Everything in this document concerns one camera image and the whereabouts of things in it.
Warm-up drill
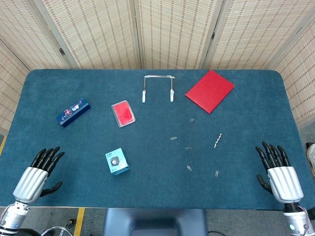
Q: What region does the dark blue patterned box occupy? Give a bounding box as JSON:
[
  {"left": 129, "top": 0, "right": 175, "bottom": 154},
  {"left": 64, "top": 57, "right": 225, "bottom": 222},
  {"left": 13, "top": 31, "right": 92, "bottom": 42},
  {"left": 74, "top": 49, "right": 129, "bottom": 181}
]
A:
[{"left": 56, "top": 97, "right": 92, "bottom": 128}]

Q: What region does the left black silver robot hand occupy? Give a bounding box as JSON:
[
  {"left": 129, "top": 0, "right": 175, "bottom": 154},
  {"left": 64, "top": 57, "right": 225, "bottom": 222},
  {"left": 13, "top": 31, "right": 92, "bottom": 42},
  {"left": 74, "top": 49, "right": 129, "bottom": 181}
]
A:
[{"left": 12, "top": 147, "right": 65, "bottom": 205}]

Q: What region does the blue grey robot torso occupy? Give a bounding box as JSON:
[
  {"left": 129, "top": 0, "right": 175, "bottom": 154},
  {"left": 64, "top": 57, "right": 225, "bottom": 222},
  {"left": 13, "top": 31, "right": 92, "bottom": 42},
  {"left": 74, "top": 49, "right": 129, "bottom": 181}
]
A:
[{"left": 102, "top": 208, "right": 208, "bottom": 236}]

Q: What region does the blue felt table cloth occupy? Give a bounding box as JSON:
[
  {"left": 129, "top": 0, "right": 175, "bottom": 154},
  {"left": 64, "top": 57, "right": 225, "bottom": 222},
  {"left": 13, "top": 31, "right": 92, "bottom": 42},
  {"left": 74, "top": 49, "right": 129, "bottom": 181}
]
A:
[{"left": 0, "top": 69, "right": 315, "bottom": 211}]

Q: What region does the red ink pad clear case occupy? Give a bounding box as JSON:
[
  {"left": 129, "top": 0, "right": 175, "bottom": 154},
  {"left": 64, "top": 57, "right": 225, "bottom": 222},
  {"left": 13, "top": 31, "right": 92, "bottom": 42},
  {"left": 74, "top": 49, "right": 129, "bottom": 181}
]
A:
[{"left": 111, "top": 100, "right": 136, "bottom": 128}]

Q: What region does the chrome stool ring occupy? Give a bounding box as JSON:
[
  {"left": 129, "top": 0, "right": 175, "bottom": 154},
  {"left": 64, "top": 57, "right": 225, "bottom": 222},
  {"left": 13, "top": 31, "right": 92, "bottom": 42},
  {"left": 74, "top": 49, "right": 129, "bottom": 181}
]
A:
[{"left": 40, "top": 225, "right": 75, "bottom": 236}]

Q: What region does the small teal product box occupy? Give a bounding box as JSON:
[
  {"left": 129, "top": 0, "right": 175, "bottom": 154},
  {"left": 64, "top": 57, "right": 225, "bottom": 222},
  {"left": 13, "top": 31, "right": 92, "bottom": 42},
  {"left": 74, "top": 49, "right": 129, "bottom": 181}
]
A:
[{"left": 105, "top": 147, "right": 131, "bottom": 176}]

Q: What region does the white sneaker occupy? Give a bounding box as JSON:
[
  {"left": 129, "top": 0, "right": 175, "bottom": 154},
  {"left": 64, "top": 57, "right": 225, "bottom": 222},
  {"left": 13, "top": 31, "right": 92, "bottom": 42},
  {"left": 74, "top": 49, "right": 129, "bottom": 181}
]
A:
[{"left": 306, "top": 143, "right": 315, "bottom": 177}]

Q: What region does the white metal wire book stand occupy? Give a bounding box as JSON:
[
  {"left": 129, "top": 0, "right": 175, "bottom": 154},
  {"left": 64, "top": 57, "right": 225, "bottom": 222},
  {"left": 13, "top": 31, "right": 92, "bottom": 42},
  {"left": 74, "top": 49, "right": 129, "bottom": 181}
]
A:
[{"left": 141, "top": 75, "right": 176, "bottom": 103}]

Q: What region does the red hardcover notebook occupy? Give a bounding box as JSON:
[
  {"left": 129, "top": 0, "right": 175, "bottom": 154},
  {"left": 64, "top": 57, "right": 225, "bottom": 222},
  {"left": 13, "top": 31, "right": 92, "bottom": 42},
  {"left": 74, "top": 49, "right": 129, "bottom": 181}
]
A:
[{"left": 185, "top": 69, "right": 235, "bottom": 115}]

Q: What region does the beaded metal chain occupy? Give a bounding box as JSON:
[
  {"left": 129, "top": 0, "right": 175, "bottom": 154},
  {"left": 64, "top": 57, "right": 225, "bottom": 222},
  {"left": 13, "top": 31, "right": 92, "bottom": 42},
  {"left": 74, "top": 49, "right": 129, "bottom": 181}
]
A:
[{"left": 213, "top": 133, "right": 223, "bottom": 149}]

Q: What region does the woven bamboo screen panel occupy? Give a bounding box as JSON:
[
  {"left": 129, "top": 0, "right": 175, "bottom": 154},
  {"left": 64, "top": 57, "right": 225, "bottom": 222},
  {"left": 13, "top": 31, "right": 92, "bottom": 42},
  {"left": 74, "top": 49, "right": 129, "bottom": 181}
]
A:
[
  {"left": 0, "top": 39, "right": 31, "bottom": 135},
  {"left": 134, "top": 0, "right": 223, "bottom": 70},
  {"left": 34, "top": 0, "right": 142, "bottom": 70},
  {"left": 269, "top": 21, "right": 315, "bottom": 128},
  {"left": 0, "top": 0, "right": 76, "bottom": 70},
  {"left": 203, "top": 0, "right": 315, "bottom": 70}
]

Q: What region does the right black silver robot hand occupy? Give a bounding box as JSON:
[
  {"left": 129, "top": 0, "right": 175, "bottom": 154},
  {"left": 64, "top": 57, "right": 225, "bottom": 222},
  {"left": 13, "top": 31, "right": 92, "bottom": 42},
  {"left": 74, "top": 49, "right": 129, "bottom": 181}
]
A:
[{"left": 255, "top": 141, "right": 305, "bottom": 204}]

